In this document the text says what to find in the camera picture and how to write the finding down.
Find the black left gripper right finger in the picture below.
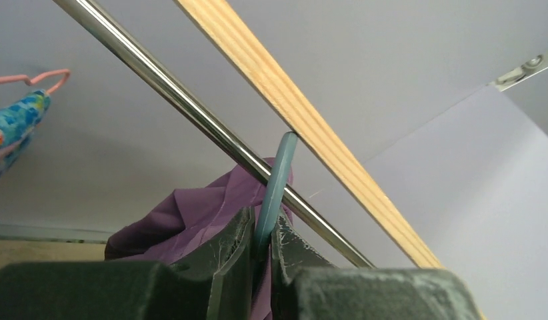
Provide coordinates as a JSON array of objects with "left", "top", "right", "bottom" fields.
[{"left": 271, "top": 214, "right": 482, "bottom": 320}]

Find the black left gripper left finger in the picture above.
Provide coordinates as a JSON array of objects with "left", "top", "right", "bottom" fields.
[{"left": 0, "top": 208, "right": 255, "bottom": 319}]

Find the purple garment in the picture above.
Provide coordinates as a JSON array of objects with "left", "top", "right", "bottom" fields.
[{"left": 103, "top": 157, "right": 295, "bottom": 320}]

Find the teal plastic hanger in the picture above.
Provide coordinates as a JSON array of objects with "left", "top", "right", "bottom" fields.
[{"left": 253, "top": 131, "right": 298, "bottom": 261}]

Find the wooden clothes rack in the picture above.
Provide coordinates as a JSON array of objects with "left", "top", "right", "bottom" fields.
[{"left": 58, "top": 1, "right": 446, "bottom": 270}]

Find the blue floral garment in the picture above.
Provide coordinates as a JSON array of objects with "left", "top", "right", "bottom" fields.
[{"left": 0, "top": 90, "right": 51, "bottom": 178}]

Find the pink wire hanger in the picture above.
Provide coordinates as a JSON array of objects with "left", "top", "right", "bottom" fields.
[{"left": 0, "top": 69, "right": 71, "bottom": 95}]

